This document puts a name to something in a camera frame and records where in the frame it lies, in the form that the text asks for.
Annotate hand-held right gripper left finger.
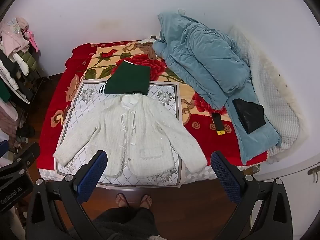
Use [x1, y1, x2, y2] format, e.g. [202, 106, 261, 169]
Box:
[25, 150, 108, 240]

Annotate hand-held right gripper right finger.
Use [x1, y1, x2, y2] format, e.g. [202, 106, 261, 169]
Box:
[211, 151, 293, 240]

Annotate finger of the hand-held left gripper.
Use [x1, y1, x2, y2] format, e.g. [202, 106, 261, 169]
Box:
[0, 142, 40, 174]

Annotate white tweed jacket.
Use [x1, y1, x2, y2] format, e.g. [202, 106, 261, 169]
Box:
[53, 95, 208, 178]

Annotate black clothes rack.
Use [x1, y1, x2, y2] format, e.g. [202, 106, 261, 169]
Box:
[10, 70, 50, 155]

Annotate red floral blanket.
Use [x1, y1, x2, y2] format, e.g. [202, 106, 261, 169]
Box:
[37, 39, 268, 178]

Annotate person's left foot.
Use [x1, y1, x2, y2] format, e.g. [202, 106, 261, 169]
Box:
[115, 192, 130, 208]

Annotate person's foot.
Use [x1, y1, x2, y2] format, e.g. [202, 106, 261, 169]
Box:
[140, 194, 153, 209]
[115, 192, 130, 208]

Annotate pale pink cloth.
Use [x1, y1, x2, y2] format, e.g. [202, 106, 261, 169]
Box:
[0, 101, 19, 130]

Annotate black and yellow device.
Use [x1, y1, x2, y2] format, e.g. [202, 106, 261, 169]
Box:
[212, 113, 225, 136]

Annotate person's dark pants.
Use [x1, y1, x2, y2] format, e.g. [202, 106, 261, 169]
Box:
[92, 206, 160, 240]

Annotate person's right foot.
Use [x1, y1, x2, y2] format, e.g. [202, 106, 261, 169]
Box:
[140, 194, 153, 209]

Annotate white checked flower sheet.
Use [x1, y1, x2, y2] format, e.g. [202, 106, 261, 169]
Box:
[55, 79, 190, 188]

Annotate black plastic bag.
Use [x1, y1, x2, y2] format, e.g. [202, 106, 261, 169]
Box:
[232, 99, 266, 134]

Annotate white puffer jacket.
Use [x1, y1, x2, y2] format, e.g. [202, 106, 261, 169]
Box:
[12, 51, 30, 76]

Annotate white quilted mattress pad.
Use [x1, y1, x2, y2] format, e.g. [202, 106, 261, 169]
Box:
[226, 26, 309, 164]

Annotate folded green garment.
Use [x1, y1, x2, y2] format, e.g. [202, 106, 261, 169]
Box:
[99, 60, 151, 96]

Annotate pink hanging garment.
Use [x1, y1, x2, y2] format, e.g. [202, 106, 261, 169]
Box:
[0, 17, 39, 57]

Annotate blue quilt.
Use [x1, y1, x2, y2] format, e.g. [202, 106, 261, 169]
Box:
[152, 12, 282, 162]

